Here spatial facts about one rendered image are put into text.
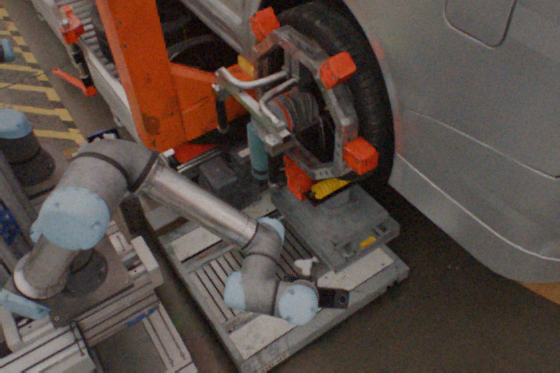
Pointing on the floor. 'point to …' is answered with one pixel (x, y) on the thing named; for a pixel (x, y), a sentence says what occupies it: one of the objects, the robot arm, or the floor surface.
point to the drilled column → (130, 213)
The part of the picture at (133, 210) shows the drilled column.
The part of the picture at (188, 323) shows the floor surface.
